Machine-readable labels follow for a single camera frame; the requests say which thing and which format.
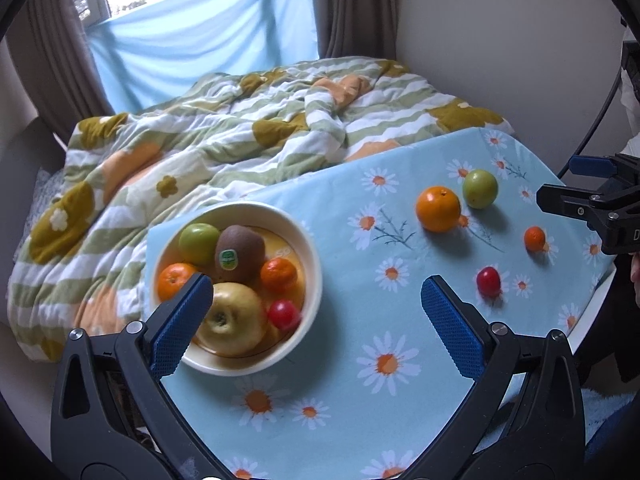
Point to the small orange mandarin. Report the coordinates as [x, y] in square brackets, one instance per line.
[535, 239]

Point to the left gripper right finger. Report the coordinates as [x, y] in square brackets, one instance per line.
[523, 417]

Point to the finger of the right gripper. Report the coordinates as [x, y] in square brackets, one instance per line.
[592, 166]
[574, 203]

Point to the small red tomato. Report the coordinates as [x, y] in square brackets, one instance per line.
[488, 282]

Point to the green apple in bowl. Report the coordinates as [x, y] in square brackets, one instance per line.
[197, 243]

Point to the brown curtain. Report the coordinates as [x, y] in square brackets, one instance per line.
[356, 27]
[51, 56]

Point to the brown kiwi with sticker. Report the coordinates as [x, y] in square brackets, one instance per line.
[240, 253]

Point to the bumpy orange mandarin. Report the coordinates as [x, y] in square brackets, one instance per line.
[278, 274]

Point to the smooth orange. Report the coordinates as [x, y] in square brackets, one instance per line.
[172, 278]
[438, 209]

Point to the large yellow pear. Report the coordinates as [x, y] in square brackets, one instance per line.
[235, 322]

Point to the green striped floral duvet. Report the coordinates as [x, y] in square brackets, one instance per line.
[83, 262]

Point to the large red tomato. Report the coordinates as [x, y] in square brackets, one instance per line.
[284, 315]

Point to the person's right hand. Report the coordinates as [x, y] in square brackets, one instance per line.
[635, 276]

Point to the brown right curtain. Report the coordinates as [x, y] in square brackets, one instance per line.
[356, 27]

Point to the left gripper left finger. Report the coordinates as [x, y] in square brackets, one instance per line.
[111, 416]

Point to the light blue window cloth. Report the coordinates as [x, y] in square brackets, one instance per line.
[157, 52]

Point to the cream duck bowl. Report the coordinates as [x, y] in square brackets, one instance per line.
[284, 237]

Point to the brown left curtain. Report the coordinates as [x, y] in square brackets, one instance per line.
[51, 56]

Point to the blue daisy tablecloth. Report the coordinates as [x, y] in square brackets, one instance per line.
[371, 384]

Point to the green apple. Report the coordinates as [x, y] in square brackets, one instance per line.
[197, 243]
[480, 189]

